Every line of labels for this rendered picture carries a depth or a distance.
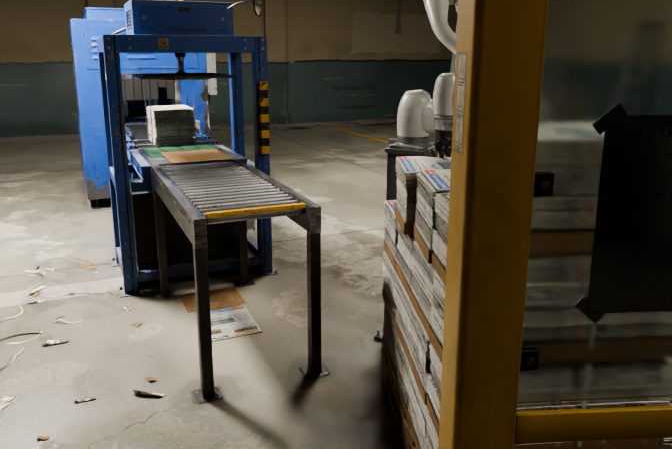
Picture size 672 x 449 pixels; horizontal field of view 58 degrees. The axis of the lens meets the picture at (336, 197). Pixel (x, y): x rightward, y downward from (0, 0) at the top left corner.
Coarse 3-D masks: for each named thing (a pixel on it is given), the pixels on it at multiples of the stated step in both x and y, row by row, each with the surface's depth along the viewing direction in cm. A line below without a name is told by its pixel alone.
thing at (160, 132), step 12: (156, 108) 437; (168, 108) 438; (180, 108) 439; (192, 108) 438; (156, 120) 427; (168, 120) 431; (180, 120) 434; (192, 120) 438; (156, 132) 429; (168, 132) 433; (180, 132) 436; (192, 132) 440; (156, 144) 431; (168, 144) 434; (180, 144) 438; (192, 144) 441
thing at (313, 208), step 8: (240, 160) 375; (248, 168) 349; (256, 168) 349; (264, 176) 326; (272, 184) 307; (280, 184) 306; (288, 192) 288; (296, 192) 288; (304, 200) 273; (312, 208) 261; (320, 208) 262; (288, 216) 289; (296, 216) 278; (304, 216) 268; (312, 216) 262; (320, 216) 263; (304, 224) 269; (312, 224) 262; (320, 224) 264; (312, 232) 263; (320, 232) 265
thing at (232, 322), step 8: (216, 312) 346; (224, 312) 345; (232, 312) 345; (240, 312) 345; (248, 312) 345; (216, 320) 335; (224, 320) 335; (232, 320) 335; (240, 320) 335; (248, 320) 335; (216, 328) 325; (224, 328) 325; (232, 328) 325; (240, 328) 325; (248, 328) 325; (256, 328) 325; (216, 336) 316; (224, 336) 316; (232, 336) 316
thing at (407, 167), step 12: (408, 156) 230; (420, 156) 230; (396, 168) 229; (408, 168) 208; (420, 168) 208; (432, 168) 207; (444, 168) 208; (408, 180) 204; (408, 192) 205; (396, 204) 232; (408, 204) 206; (408, 216) 207
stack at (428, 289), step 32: (384, 224) 263; (384, 256) 263; (416, 256) 201; (384, 288) 267; (416, 288) 201; (384, 320) 273; (416, 320) 199; (384, 352) 272; (416, 352) 204; (416, 384) 203; (416, 416) 202; (416, 448) 209
